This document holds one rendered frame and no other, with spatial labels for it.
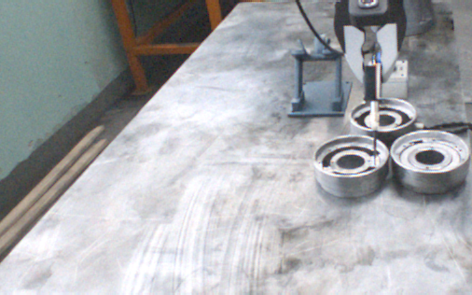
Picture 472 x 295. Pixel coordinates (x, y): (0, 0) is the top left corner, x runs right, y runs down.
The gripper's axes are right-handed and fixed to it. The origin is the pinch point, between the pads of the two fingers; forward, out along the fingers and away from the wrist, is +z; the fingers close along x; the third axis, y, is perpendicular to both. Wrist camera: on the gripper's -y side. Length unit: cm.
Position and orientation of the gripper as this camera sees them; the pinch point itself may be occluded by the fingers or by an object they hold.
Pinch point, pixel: (373, 77)
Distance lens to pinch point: 77.1
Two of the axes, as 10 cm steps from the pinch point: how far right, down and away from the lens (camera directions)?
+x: -9.8, 0.1, 2.1
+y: 1.8, -4.9, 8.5
